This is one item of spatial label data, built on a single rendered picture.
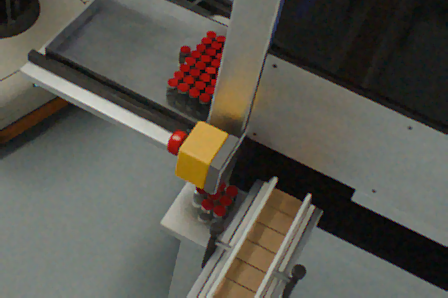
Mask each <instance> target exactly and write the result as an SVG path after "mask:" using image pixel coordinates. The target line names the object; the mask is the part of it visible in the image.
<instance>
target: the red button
mask: <svg viewBox="0 0 448 298"><path fill-rule="evenodd" d="M187 138H188V134H187V133H185V132H183V131H180V130H178V131H175V132H174V133H173V134H172V135H171V136H170V138H169V140H168V141H167V151H168V153H170V154H172V155H174V156H178V154H179V148H180V147H181V146H182V145H183V143H184V142H185V140H186V139H187Z"/></svg>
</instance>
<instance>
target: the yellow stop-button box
mask: <svg viewBox="0 0 448 298"><path fill-rule="evenodd" d="M238 143H239V138H238V137H236V136H232V135H229V136H228V135H227V133H225V132H223V131H221V130H219V129H217V128H215V127H213V126H211V125H209V124H208V123H206V122H204V121H198V123H197V124H196V126H195V127H194V129H193V130H192V131H191V133H190V134H189V136H188V138H187V139H186V140H185V142H184V143H183V145H182V146H181V147H180V148H179V154H178V158H177V164H176V170H175V175H176V176H178V177H180V178H182V179H184V180H186V181H187V182H189V183H191V184H193V185H194V186H196V187H198V188H200V189H204V191H206V192H208V193H210V194H212V195H213V194H214V191H215V188H216V185H217V181H218V177H219V173H220V172H221V170H222V169H223V167H224V164H225V162H226V161H227V159H228V157H229V156H230V155H231V154H232V152H233V151H234V149H235V147H236V146H237V144H238Z"/></svg>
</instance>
